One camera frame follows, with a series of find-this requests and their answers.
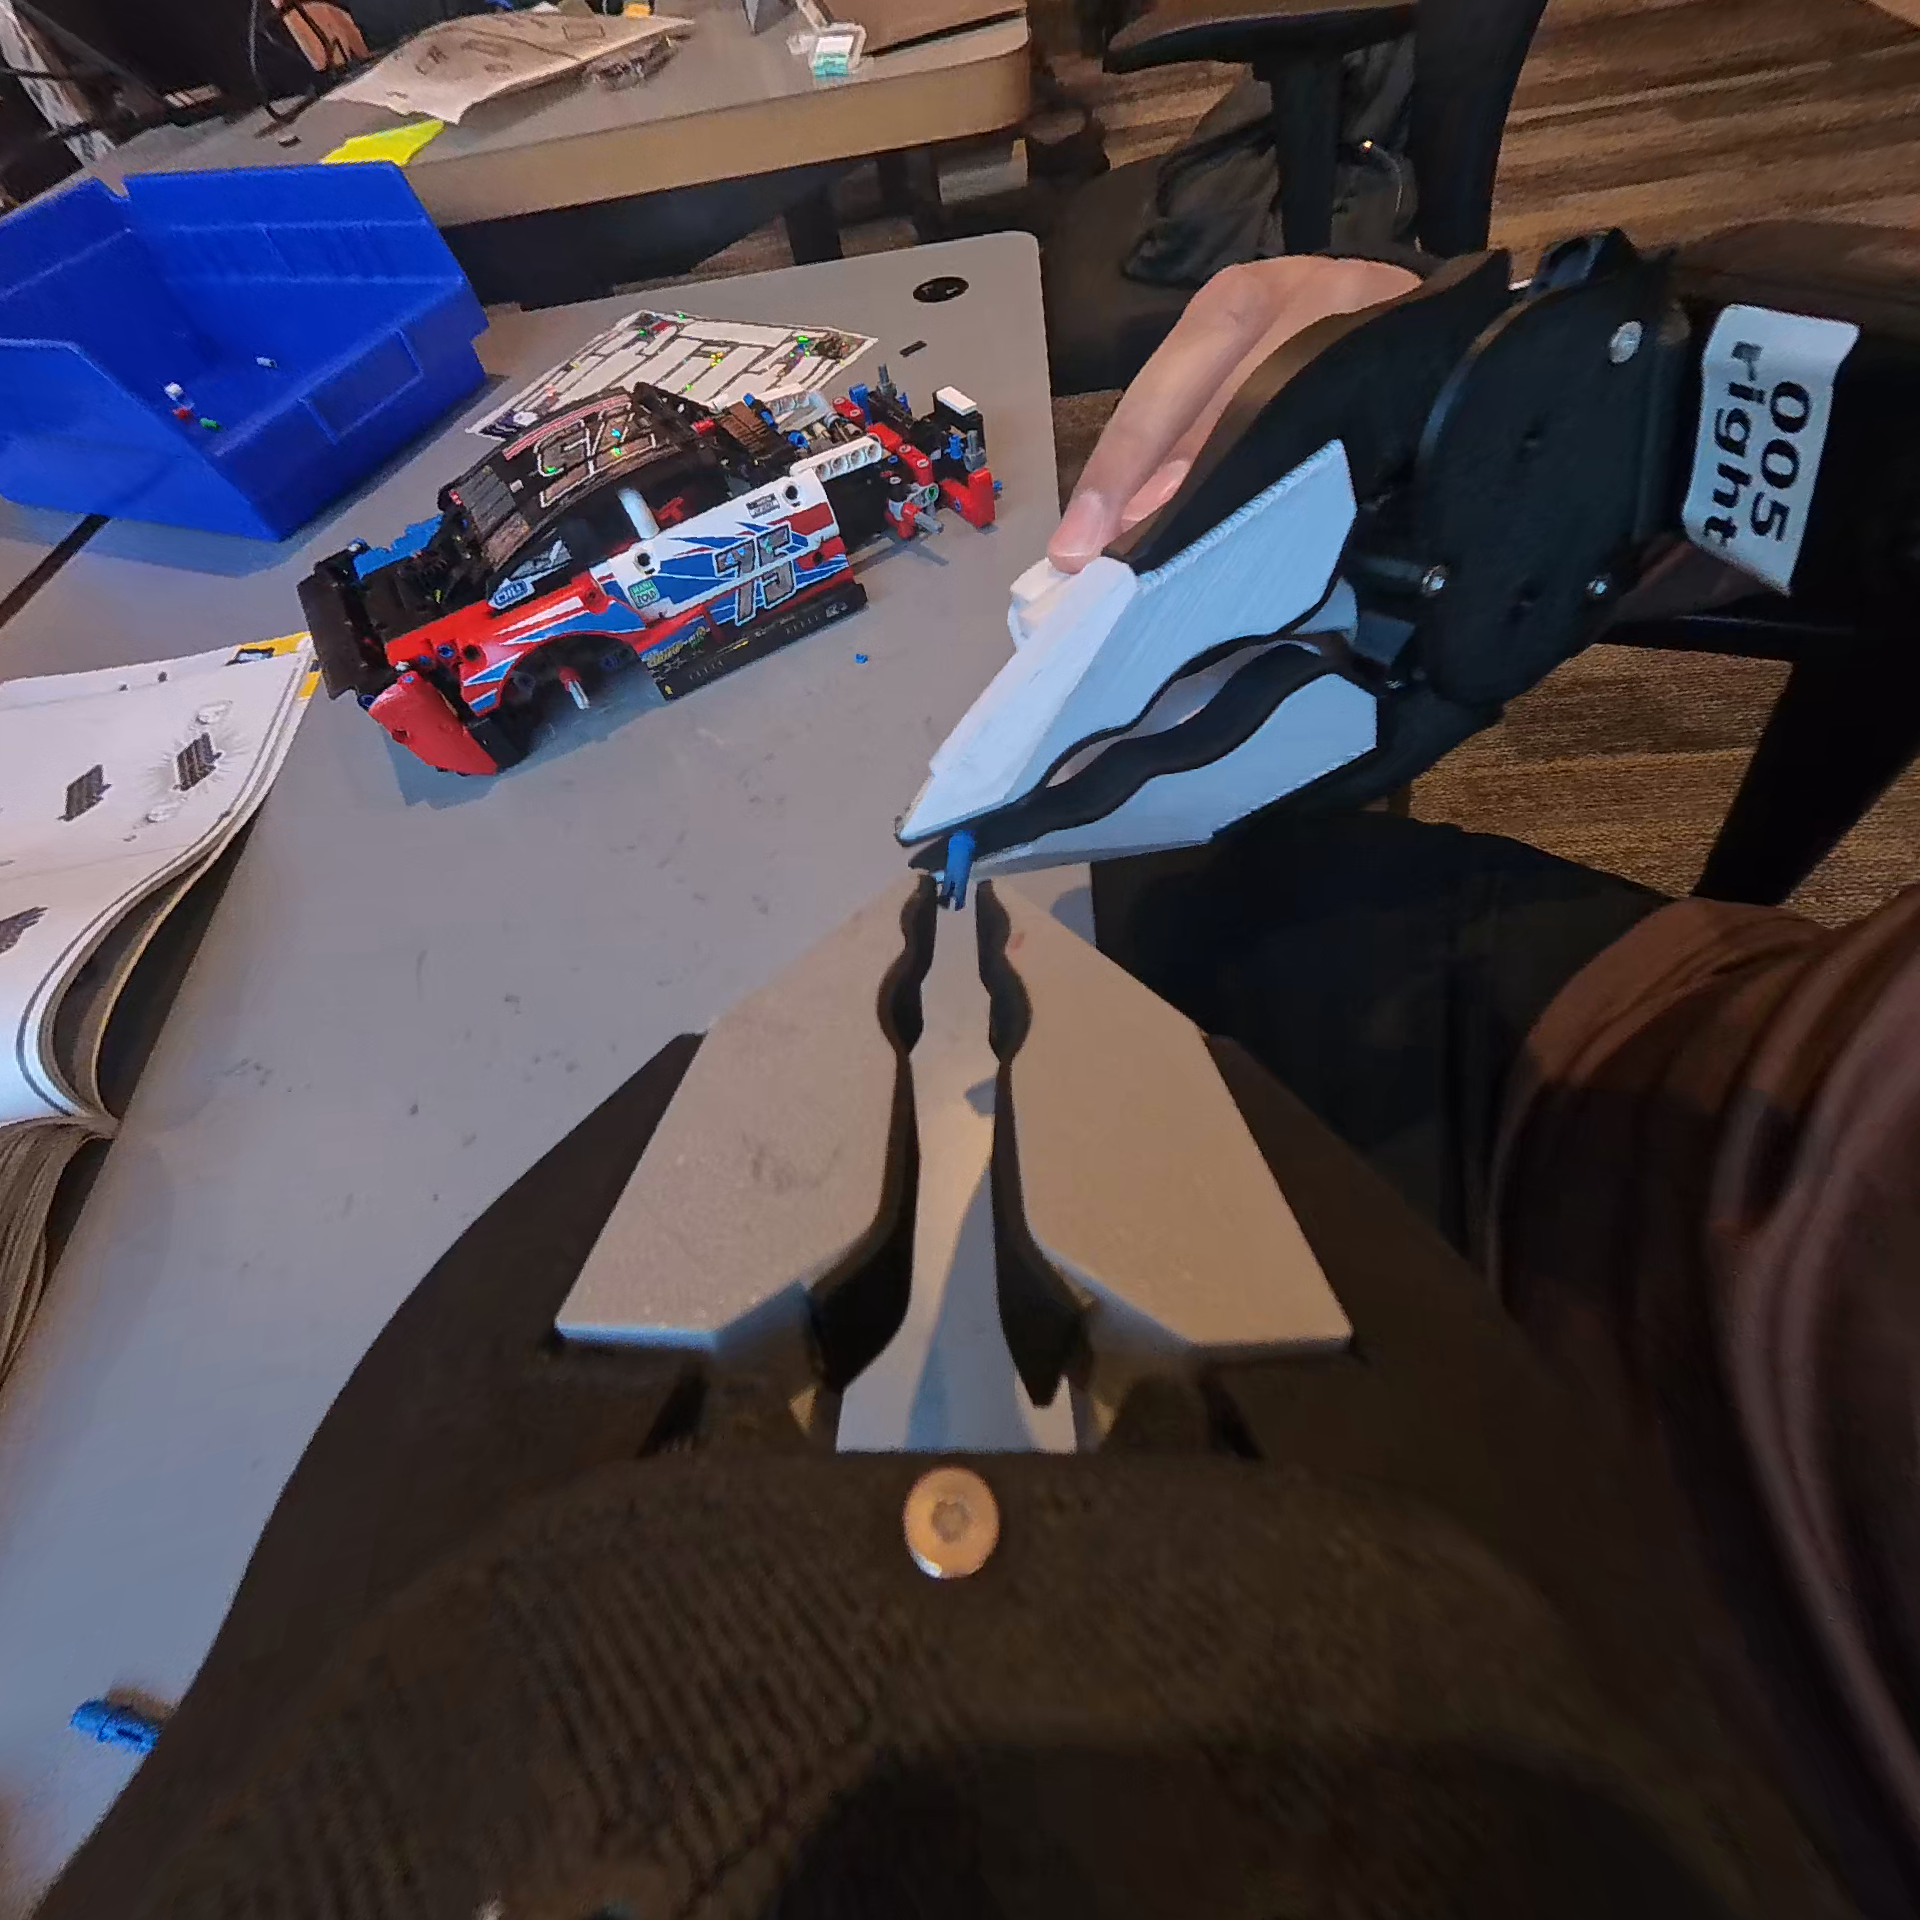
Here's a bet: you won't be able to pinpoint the person's brown shirt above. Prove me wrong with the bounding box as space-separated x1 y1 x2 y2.
1485 884 1920 1817

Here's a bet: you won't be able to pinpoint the red toy brick car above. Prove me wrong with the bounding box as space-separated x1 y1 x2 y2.
294 378 1001 779

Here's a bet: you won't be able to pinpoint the open instruction booklet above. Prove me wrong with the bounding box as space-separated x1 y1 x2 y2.
0 637 319 1353

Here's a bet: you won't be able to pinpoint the light grey desk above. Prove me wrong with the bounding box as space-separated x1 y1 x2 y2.
0 231 1100 1920

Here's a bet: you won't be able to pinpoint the sticker sheet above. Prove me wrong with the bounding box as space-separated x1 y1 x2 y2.
468 311 880 446

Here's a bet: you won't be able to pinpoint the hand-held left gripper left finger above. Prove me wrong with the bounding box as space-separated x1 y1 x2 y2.
556 873 944 1397

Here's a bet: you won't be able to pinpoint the blue plastic bin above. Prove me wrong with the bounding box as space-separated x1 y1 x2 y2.
0 158 492 543

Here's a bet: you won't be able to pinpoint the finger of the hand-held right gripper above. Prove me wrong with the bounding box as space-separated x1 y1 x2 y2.
895 439 1365 846
971 637 1383 879

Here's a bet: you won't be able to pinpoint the grey work table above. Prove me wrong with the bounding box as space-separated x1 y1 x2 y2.
89 0 1040 231

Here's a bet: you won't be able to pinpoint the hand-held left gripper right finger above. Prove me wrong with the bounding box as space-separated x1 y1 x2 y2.
971 873 1355 1426

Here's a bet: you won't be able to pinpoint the printed paper sheets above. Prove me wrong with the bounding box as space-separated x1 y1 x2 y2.
321 11 701 126

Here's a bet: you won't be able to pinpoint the person's right hand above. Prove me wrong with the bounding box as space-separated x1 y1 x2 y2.
1045 251 1425 578

